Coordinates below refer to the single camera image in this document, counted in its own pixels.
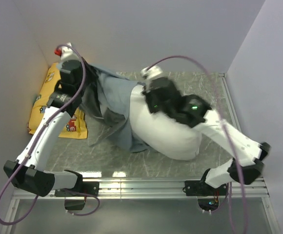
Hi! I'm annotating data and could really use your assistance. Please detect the blue-grey pillowcase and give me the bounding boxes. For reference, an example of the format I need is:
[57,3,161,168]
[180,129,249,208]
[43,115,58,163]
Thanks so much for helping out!
[80,64,157,153]

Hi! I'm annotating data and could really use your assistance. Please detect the white pillow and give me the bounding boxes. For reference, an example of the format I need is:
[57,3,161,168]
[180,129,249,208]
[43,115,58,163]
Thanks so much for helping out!
[129,85,202,161]

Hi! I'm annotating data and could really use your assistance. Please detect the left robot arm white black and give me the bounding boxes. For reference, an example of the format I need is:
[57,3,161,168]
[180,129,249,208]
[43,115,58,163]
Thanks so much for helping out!
[3,60,88,197]

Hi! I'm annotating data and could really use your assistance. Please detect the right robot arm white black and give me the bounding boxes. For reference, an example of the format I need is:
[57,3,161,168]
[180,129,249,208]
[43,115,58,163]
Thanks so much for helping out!
[142,77,270,195]

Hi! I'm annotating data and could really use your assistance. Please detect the yellow cartoon car pillow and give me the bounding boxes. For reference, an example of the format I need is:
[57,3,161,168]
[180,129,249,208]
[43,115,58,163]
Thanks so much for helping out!
[27,62,88,139]

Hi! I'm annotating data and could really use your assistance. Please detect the right black controller box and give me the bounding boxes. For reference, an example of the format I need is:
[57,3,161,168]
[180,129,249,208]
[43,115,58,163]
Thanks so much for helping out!
[197,198,220,213]

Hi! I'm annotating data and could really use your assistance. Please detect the black controller box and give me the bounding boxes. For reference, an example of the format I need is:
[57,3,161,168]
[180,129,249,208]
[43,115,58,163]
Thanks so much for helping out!
[64,199,85,211]
[197,198,220,213]

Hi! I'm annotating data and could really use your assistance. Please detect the left black controller box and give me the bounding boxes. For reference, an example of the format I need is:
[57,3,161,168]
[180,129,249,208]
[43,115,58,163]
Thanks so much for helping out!
[64,199,85,211]

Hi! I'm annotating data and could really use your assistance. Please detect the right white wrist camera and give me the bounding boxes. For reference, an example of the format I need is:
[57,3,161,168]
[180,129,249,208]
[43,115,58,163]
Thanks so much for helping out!
[141,65,163,79]

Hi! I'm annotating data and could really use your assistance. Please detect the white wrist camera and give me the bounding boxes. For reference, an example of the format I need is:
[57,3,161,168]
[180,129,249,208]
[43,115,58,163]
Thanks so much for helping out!
[54,42,79,62]
[141,65,163,79]

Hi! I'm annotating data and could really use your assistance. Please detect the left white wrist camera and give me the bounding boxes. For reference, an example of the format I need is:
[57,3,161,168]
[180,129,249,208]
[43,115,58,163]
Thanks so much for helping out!
[54,42,79,62]

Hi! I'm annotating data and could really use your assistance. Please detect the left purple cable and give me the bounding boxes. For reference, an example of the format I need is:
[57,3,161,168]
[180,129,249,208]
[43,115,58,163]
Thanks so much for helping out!
[0,43,101,225]

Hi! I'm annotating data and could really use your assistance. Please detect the purple cable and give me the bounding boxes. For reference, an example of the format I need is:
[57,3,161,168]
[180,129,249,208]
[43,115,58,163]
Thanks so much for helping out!
[145,55,249,234]
[0,43,101,225]

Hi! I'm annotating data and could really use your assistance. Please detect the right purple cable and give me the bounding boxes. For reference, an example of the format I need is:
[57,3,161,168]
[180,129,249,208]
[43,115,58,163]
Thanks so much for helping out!
[145,55,249,234]

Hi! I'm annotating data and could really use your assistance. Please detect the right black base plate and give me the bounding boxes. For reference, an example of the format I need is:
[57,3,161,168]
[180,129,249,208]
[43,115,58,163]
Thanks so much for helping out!
[182,180,228,197]

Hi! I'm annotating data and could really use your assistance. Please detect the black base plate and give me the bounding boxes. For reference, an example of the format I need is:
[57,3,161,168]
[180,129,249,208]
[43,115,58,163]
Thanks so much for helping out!
[182,180,228,197]
[54,181,100,197]

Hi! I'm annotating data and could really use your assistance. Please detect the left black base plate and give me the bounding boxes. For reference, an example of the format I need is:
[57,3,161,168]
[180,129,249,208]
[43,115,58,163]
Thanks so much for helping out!
[54,181,100,197]

